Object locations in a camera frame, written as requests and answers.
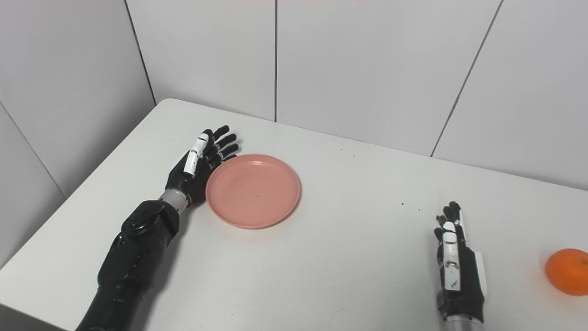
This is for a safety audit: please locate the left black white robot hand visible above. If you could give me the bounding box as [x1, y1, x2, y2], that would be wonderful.
[165, 125, 240, 206]

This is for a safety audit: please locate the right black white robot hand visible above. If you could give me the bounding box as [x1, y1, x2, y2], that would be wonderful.
[434, 201, 488, 323]

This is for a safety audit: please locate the pink round plate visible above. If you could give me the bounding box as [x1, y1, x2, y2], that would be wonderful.
[205, 154, 302, 230]

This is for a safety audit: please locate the orange fruit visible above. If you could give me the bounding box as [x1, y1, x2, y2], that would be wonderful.
[545, 248, 588, 296]

